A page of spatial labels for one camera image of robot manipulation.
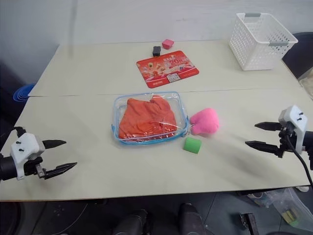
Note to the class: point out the green cylinder block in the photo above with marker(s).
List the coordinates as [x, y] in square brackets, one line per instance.
[192, 146]

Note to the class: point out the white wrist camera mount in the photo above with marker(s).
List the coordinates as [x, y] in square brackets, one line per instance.
[297, 121]
[25, 145]

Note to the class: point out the clear plastic bag with items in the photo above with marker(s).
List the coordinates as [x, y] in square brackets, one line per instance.
[293, 210]

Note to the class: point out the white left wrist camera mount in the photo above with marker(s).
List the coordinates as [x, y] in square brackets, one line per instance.
[25, 145]

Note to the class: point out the pink plush toy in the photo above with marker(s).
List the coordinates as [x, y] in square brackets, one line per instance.
[206, 121]

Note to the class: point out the small pink box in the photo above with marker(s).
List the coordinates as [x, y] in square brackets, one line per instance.
[167, 43]

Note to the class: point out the black metal block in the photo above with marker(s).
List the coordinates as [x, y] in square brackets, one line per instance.
[247, 224]

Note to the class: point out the white perforated plastic basket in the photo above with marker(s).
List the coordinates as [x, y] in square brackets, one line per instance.
[249, 46]

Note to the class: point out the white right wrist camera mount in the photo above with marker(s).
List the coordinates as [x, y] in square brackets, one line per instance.
[297, 121]

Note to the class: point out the clear zip pouch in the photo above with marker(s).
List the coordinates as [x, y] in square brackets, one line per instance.
[181, 102]

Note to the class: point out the red printed mat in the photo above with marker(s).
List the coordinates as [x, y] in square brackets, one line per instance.
[166, 69]

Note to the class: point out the small black box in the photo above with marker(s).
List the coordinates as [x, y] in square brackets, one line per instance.
[156, 51]

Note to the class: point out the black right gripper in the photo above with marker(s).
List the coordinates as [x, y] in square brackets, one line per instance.
[287, 140]

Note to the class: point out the blue stacked bowls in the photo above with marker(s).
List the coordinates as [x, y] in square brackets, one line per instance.
[23, 94]

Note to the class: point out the white shoe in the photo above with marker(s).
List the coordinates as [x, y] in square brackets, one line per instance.
[255, 195]
[303, 188]

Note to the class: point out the orange cloth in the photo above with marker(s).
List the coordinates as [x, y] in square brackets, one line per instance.
[144, 117]

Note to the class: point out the dark rounded shape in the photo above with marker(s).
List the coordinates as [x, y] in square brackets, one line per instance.
[193, 220]
[133, 225]

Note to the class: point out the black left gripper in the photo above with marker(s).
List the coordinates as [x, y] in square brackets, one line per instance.
[30, 167]

